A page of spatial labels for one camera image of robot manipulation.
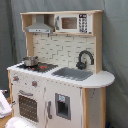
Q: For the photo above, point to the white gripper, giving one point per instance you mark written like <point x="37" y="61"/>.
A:
<point x="5" y="108"/>

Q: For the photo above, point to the white oven door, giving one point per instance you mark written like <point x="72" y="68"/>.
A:
<point x="29" y="105"/>

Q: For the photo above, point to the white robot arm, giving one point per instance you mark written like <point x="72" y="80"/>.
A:
<point x="14" y="122"/>

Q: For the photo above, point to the wooden toy kitchen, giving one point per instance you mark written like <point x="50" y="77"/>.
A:
<point x="81" y="51"/>

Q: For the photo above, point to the left red stove knob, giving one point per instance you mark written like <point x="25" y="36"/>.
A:
<point x="15" y="78"/>

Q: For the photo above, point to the red stove knob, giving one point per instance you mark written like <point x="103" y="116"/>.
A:
<point x="34" y="83"/>
<point x="15" y="78"/>

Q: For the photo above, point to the right red stove knob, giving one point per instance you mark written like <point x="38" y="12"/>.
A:
<point x="34" y="83"/>

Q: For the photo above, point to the small metal pot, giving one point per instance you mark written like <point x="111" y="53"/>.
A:
<point x="30" y="60"/>

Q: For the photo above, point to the black stovetop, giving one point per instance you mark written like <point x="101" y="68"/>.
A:
<point x="40" y="67"/>

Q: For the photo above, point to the grey ice dispenser panel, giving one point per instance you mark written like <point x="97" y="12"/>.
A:
<point x="62" y="104"/>

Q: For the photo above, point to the grey backdrop curtain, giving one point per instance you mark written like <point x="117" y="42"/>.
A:
<point x="115" y="44"/>

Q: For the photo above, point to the grey sink basin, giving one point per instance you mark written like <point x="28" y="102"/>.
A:
<point x="73" y="74"/>

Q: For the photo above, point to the silver range hood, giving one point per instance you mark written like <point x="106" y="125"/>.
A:
<point x="39" y="25"/>

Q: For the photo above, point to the toy microwave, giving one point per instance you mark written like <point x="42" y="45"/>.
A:
<point x="73" y="23"/>

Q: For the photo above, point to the grey cabinet door handle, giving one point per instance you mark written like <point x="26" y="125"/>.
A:
<point x="49" y="110"/>

